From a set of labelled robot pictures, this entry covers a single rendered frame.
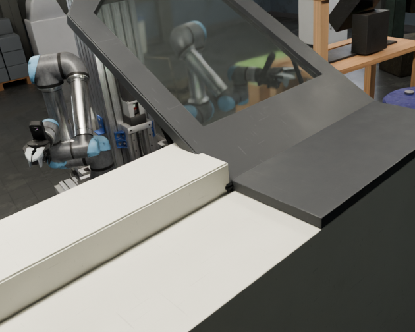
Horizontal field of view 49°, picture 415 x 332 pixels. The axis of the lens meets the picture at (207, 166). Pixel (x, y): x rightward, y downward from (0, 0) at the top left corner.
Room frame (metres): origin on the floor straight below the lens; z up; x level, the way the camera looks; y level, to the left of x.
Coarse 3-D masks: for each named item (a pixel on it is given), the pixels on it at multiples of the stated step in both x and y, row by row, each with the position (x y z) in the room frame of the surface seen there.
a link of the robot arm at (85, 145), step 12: (72, 60) 1.94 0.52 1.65; (72, 72) 1.90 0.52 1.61; (84, 72) 1.92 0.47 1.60; (72, 84) 1.88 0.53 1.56; (84, 84) 1.89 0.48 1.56; (72, 96) 1.85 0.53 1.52; (84, 96) 1.85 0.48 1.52; (72, 108) 1.82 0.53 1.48; (84, 108) 1.81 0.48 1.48; (84, 120) 1.77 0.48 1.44; (84, 132) 1.73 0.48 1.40; (72, 144) 1.70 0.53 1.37; (84, 144) 1.69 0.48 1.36; (96, 144) 1.70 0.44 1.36; (72, 156) 1.68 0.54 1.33; (84, 156) 1.69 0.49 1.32
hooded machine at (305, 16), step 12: (300, 0) 8.55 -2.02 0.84; (312, 0) 8.30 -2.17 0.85; (336, 0) 8.14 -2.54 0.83; (300, 12) 8.55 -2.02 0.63; (312, 12) 8.30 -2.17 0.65; (300, 24) 8.55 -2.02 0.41; (312, 24) 8.30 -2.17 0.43; (300, 36) 8.55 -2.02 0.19; (312, 36) 8.30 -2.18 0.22; (336, 36) 8.15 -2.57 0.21
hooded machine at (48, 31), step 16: (32, 0) 8.51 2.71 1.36; (48, 0) 8.62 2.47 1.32; (32, 16) 8.46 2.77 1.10; (48, 16) 8.58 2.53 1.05; (64, 16) 8.68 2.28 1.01; (32, 32) 8.43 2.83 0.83; (48, 32) 8.51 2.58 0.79; (64, 32) 8.64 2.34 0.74; (32, 48) 8.86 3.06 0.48; (48, 48) 8.48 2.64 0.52; (64, 48) 8.61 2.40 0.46
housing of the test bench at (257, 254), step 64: (384, 128) 1.22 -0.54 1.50; (256, 192) 0.95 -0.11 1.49; (320, 192) 0.91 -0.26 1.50; (384, 192) 0.98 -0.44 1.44; (128, 256) 0.79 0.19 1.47; (192, 256) 0.76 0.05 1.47; (256, 256) 0.74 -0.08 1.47; (320, 256) 0.80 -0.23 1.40; (384, 256) 1.00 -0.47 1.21; (64, 320) 0.62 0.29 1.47; (128, 320) 0.60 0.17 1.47; (192, 320) 0.59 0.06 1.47; (256, 320) 0.67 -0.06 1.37; (320, 320) 0.80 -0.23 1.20; (384, 320) 1.02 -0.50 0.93
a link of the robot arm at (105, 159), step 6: (102, 138) 1.99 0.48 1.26; (102, 144) 1.94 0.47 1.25; (108, 144) 1.97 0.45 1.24; (102, 150) 1.93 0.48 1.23; (108, 150) 1.96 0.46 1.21; (96, 156) 1.93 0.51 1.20; (102, 156) 1.93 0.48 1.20; (108, 156) 1.95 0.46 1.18; (84, 162) 1.92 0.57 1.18; (90, 162) 1.93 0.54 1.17; (96, 162) 1.93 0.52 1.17; (102, 162) 1.93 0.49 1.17; (108, 162) 1.94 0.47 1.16; (96, 168) 1.93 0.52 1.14; (102, 168) 1.93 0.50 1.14
